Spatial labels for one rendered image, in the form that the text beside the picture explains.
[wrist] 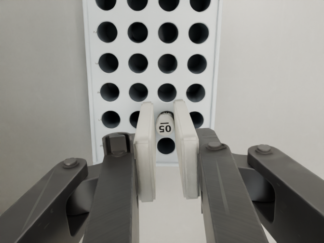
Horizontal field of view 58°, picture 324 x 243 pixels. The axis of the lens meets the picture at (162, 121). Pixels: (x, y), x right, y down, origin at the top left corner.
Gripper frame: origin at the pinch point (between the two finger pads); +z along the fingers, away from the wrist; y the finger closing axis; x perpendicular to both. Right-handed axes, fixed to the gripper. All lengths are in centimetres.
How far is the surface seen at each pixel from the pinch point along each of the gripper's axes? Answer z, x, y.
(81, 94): 7.6, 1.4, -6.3
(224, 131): 7.5, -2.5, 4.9
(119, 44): 4.1, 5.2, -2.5
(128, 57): 4.1, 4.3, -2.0
